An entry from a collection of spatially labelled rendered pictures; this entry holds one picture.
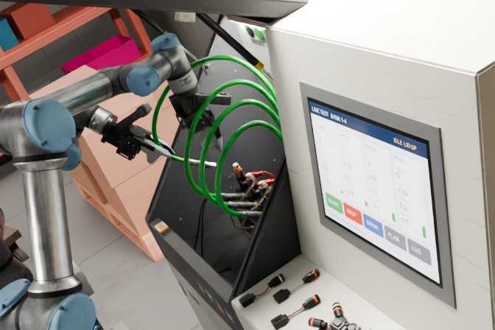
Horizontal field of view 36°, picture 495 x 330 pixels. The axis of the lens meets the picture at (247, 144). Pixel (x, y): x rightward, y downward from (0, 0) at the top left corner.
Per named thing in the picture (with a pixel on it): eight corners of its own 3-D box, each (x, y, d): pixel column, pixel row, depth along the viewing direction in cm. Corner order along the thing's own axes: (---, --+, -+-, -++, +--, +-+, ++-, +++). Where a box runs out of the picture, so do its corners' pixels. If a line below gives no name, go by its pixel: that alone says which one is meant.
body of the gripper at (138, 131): (141, 154, 232) (106, 135, 232) (152, 130, 229) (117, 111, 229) (132, 162, 225) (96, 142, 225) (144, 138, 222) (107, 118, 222)
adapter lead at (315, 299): (276, 331, 172) (272, 323, 172) (272, 325, 174) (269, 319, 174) (322, 303, 175) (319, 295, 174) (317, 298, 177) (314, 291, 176)
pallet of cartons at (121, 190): (201, 124, 559) (154, 23, 526) (288, 180, 438) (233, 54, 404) (81, 194, 535) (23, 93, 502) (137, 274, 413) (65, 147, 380)
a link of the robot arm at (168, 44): (141, 48, 201) (159, 33, 207) (158, 84, 206) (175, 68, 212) (163, 43, 197) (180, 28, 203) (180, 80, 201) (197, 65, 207)
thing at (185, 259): (168, 261, 254) (147, 223, 248) (180, 254, 255) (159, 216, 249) (250, 349, 200) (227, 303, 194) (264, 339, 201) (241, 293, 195)
